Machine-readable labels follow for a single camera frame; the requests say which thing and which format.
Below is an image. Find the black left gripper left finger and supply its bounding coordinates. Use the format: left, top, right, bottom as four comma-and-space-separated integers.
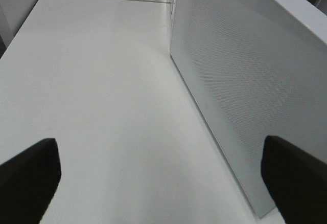
1, 138, 61, 223

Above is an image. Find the white microwave door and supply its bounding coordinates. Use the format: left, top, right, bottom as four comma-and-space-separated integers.
170, 0, 326, 218

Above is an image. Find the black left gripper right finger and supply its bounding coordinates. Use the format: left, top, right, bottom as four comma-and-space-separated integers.
261, 136, 326, 223

